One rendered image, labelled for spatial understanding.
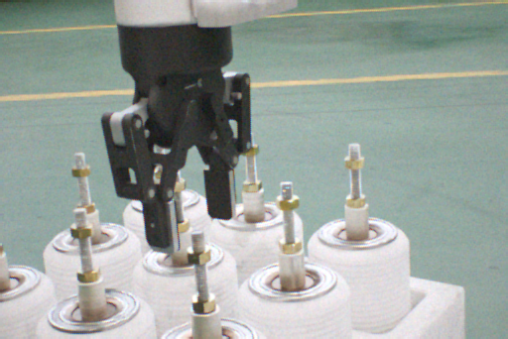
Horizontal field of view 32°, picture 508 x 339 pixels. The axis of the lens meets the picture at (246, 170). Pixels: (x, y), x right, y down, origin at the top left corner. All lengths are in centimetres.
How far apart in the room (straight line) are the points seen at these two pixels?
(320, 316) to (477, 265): 70
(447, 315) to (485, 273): 50
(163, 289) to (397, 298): 22
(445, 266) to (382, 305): 57
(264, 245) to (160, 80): 34
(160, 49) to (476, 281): 87
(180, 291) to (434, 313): 24
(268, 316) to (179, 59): 25
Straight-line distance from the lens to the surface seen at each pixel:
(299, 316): 71
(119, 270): 86
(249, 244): 86
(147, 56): 56
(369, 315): 83
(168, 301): 78
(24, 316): 79
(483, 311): 126
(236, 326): 68
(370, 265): 81
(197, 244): 62
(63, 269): 86
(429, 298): 88
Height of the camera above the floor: 57
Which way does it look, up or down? 17 degrees down
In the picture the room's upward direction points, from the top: 5 degrees counter-clockwise
